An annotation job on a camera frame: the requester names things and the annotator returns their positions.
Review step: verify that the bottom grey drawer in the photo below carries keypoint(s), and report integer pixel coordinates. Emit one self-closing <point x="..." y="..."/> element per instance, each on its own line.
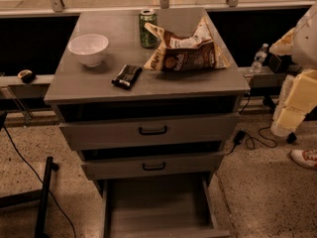
<point x="173" y="206"/>

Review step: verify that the grey drawer cabinet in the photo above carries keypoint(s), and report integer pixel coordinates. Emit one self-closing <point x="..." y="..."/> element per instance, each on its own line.
<point x="80" y="94"/>

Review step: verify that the white red sneaker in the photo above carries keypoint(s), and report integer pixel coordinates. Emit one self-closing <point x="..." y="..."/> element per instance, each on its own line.
<point x="305" y="158"/>

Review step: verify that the black snack bar wrapper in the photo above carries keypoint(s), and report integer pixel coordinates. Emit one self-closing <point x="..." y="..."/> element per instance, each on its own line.
<point x="127" y="76"/>

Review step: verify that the tape measure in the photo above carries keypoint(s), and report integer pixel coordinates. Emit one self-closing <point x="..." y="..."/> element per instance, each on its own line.
<point x="26" y="76"/>

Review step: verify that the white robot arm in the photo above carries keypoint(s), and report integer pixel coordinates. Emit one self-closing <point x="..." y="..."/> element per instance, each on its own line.
<point x="300" y="42"/>

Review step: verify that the black table leg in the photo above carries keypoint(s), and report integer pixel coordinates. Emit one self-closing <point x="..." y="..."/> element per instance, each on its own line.
<point x="279" y="125"/>

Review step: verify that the green soda can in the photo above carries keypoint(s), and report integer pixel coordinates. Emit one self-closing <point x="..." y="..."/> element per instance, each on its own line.
<point x="147" y="39"/>

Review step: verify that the grey drawer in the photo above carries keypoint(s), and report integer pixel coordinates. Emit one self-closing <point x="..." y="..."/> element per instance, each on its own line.
<point x="121" y="133"/>
<point x="173" y="206"/>
<point x="153" y="166"/>

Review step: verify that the white bowl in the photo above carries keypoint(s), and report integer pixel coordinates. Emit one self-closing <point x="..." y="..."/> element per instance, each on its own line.
<point x="89" y="49"/>

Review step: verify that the clear water bottle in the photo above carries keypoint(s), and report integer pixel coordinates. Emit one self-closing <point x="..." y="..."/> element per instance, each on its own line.
<point x="259" y="59"/>

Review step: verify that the black metal stand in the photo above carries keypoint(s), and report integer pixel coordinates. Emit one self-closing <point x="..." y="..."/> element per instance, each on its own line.
<point x="41" y="195"/>

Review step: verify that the brown chip bag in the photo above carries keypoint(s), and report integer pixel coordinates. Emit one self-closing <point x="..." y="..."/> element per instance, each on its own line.
<point x="174" y="53"/>

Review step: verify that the middle grey drawer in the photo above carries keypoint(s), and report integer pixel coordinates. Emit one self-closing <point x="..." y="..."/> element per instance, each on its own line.
<point x="153" y="166"/>

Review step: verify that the small black box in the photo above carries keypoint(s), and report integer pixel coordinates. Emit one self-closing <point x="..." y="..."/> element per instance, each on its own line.
<point x="278" y="64"/>

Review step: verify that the top grey drawer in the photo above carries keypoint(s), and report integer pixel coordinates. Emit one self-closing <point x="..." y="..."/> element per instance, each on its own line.
<point x="121" y="133"/>

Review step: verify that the black power adapter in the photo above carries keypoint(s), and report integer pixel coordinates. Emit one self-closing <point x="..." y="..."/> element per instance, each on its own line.
<point x="239" y="137"/>

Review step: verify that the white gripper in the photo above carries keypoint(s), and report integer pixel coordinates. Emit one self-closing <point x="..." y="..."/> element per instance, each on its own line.
<point x="305" y="45"/>

